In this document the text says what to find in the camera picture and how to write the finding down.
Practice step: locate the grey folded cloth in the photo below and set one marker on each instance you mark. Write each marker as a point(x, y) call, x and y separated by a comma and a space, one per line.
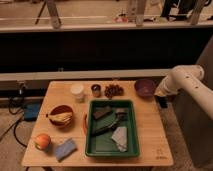
point(119, 136)

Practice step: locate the green plastic tray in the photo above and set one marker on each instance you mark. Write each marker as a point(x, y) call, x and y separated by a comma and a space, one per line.
point(103, 146)

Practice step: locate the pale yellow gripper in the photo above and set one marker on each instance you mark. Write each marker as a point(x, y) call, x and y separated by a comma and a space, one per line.
point(161, 89)

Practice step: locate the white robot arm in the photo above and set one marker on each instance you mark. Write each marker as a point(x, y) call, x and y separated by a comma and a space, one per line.
point(188, 78)

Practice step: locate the dark green spatula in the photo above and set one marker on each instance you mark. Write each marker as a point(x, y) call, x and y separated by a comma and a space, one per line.
point(105, 125)

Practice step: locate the red bowl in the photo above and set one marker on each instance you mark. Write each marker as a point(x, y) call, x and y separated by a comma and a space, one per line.
point(61, 109)

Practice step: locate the bunch of dark grapes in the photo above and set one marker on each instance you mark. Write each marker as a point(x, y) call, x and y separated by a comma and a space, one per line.
point(113, 90)

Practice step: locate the white plastic cup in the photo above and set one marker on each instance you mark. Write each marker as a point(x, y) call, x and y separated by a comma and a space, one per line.
point(77, 90)

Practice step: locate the blue power box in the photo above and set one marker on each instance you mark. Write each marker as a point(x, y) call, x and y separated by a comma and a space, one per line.
point(31, 112)

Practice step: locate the blue sponge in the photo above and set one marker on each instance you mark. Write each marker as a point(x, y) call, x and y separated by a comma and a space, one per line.
point(63, 150)

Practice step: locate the small dark cup in tray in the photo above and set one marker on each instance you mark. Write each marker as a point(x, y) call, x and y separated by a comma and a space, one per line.
point(121, 114)

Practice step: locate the yellow banana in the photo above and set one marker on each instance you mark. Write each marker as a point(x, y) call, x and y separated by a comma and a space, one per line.
point(61, 117)

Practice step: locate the orange utensil beside tray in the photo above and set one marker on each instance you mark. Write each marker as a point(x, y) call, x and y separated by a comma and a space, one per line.
point(84, 124)

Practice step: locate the red yellow apple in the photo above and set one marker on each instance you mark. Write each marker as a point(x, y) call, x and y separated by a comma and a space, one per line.
point(42, 141)

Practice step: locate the purple bowl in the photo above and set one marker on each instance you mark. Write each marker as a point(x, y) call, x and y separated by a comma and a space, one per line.
point(144, 88)

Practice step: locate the dark brown block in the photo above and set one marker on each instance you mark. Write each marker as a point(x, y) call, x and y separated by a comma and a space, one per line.
point(102, 112)

